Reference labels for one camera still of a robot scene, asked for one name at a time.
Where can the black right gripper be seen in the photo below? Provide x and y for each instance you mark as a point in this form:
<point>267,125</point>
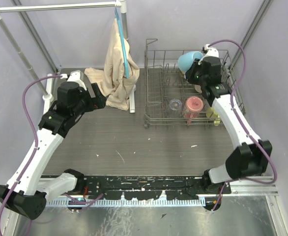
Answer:
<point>189,73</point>

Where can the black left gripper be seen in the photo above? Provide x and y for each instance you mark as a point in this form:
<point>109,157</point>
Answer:
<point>96,99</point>

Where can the light blue mug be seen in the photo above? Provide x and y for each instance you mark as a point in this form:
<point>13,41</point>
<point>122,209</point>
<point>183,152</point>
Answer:
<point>186,60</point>

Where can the peach pink mug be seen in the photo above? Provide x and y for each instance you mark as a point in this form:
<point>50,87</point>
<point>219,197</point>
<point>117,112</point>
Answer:
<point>198,88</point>

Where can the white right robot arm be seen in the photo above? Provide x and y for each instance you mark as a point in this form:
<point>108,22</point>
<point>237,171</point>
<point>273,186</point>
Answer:
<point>251,154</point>

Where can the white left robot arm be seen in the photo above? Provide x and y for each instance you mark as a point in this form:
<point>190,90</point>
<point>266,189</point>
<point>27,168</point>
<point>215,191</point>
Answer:
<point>23,193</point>

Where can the beige round mug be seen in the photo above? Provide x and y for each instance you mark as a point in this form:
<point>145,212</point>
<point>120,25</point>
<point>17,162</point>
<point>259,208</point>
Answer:
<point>182,74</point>

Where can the beige cloth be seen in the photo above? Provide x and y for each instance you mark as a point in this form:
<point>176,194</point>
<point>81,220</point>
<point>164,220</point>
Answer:
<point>112,80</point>

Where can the yellow-green mug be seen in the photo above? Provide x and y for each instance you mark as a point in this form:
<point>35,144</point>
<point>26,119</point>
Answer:
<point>213,116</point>

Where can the clear glass cup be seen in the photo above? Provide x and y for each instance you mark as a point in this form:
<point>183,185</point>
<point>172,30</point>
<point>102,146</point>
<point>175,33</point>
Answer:
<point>174,108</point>

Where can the blue clothes hanger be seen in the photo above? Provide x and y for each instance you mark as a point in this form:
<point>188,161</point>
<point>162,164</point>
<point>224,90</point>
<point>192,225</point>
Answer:
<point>120,30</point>

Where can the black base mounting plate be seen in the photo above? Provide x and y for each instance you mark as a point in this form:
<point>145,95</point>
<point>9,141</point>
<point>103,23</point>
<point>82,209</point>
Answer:
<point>145,187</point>

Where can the grey wire dish rack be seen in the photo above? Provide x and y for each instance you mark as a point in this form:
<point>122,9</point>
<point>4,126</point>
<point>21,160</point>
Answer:
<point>163,82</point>

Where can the slotted cable duct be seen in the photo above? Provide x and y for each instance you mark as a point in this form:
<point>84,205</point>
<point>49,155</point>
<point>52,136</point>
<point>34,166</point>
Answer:
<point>161,202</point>

